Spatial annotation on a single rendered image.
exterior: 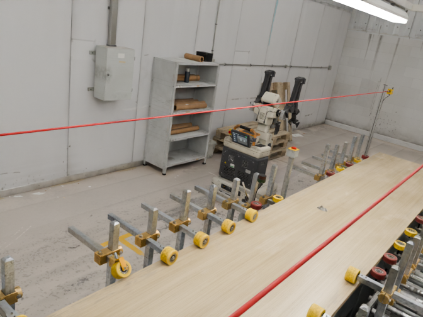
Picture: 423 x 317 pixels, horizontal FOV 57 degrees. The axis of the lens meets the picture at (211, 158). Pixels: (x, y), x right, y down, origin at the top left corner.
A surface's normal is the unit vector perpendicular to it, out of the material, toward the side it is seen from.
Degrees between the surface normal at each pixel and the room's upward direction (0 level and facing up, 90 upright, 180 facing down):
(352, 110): 90
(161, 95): 90
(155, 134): 90
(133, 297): 0
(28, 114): 90
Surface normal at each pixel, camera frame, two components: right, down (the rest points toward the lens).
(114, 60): 0.76, 0.32
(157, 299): 0.14, -0.93
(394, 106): -0.63, 0.16
